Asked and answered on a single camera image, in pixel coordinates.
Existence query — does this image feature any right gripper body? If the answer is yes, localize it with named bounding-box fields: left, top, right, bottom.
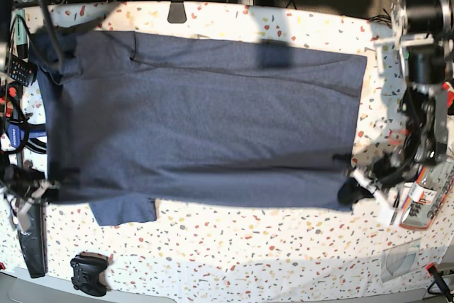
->
left=1, top=170, right=60, bottom=232

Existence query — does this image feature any transparent pencil case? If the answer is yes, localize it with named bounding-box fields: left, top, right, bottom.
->
left=399, top=158, right=453, bottom=231

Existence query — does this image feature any blue bar clamp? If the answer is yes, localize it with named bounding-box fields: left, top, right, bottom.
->
left=1, top=81, right=47, bottom=167

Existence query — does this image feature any black plastic bag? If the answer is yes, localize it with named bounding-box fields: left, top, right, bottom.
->
left=18, top=205, right=48, bottom=279

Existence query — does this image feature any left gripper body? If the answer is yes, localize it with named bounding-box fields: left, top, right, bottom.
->
left=350, top=166, right=408, bottom=225

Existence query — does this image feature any black game controller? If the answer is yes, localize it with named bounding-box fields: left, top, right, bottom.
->
left=70, top=255, right=109, bottom=297

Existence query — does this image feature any clear plastic sleeve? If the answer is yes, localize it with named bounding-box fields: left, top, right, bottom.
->
left=380, top=239, right=421, bottom=282

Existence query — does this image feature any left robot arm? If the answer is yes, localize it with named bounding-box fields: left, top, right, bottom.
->
left=338, top=0, right=453, bottom=221

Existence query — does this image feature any mint highlighter pen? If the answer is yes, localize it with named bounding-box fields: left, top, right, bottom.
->
left=15, top=9, right=28, bottom=60

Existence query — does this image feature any blue T-shirt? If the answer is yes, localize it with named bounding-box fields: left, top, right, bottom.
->
left=29, top=31, right=367, bottom=226

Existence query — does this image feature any black remote control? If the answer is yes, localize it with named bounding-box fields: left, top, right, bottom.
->
left=8, top=55, right=38, bottom=87

